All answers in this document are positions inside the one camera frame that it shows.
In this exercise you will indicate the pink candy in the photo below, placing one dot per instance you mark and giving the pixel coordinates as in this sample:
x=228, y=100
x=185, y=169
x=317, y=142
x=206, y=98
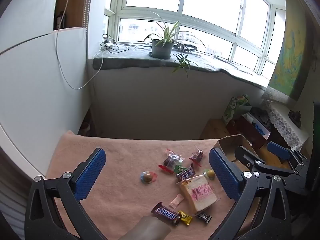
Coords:
x=176, y=200

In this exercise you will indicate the green printed bag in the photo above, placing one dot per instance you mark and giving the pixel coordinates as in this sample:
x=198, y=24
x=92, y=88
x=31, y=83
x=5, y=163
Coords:
x=233, y=107

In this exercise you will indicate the ball candy with red wrapper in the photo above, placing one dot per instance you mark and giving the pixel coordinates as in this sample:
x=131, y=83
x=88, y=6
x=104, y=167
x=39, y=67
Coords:
x=147, y=178

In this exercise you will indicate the pink towel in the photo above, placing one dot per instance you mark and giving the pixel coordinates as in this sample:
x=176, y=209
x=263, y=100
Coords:
x=112, y=160

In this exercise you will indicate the large brown chocolate bar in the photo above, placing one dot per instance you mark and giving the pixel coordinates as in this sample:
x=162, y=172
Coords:
x=165, y=212

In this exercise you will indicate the cardboard box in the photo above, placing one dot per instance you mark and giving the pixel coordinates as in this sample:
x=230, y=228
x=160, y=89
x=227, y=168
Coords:
x=230, y=143

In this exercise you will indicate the black and white candy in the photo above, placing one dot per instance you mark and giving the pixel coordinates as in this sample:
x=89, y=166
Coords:
x=203, y=217

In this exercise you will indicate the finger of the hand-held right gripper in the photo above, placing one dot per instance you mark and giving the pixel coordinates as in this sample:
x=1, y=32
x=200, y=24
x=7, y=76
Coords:
x=278, y=150
x=247, y=156

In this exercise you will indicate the yellow candy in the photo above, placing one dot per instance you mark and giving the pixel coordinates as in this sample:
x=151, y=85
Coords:
x=185, y=218

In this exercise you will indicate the person's left hand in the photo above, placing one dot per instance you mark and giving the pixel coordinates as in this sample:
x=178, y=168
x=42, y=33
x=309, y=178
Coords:
x=146, y=230

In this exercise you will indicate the wall map poster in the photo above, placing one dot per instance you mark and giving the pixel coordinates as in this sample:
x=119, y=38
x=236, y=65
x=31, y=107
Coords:
x=290, y=60

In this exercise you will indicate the potted spider plant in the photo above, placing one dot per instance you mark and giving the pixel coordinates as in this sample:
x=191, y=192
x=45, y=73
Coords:
x=162, y=47

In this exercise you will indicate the sliced bread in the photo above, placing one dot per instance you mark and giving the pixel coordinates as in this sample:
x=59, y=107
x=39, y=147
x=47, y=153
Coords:
x=200, y=195

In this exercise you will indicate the white lace cloth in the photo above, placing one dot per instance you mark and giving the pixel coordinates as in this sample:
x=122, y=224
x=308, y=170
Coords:
x=285, y=125

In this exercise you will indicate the white charger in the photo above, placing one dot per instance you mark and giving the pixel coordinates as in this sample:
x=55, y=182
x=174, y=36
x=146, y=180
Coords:
x=110, y=44

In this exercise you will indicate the ball candy with green wrapper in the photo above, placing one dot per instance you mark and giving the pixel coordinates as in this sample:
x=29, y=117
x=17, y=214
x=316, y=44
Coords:
x=210, y=173

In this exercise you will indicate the grey windowsill cloth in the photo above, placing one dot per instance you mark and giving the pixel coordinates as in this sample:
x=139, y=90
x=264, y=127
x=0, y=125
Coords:
x=140, y=60

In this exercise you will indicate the wooden shelf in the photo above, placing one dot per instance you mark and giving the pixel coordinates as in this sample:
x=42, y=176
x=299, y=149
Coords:
x=72, y=2

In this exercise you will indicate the grey plant saucer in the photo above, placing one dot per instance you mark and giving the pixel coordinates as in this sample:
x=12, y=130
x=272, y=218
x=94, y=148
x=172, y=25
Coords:
x=160, y=56

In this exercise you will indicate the large red date packet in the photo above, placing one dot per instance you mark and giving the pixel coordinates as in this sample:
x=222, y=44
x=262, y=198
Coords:
x=171, y=160

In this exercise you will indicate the brown ornament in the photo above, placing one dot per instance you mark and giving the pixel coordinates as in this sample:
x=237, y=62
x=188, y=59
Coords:
x=295, y=117

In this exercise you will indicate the window frame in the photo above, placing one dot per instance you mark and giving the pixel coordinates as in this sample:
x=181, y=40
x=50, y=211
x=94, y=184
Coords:
x=180, y=11

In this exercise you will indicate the small brown chocolate bar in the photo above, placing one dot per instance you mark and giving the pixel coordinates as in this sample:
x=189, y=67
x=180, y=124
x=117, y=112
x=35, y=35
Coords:
x=186, y=175

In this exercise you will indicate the small red date packet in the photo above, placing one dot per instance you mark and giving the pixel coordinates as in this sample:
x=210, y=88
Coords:
x=197, y=156

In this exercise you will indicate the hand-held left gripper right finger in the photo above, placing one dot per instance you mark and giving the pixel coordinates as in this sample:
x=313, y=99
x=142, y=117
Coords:
x=225, y=177

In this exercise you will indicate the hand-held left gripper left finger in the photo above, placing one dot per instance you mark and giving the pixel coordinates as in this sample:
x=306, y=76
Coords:
x=91, y=172

